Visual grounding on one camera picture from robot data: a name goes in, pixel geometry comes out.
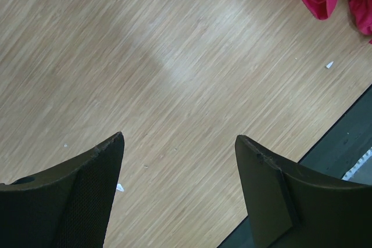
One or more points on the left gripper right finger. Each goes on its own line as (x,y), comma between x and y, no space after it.
(290,205)

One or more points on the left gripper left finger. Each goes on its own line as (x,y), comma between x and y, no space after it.
(67,205)

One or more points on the white slotted cable duct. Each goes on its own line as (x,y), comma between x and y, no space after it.
(358,165)

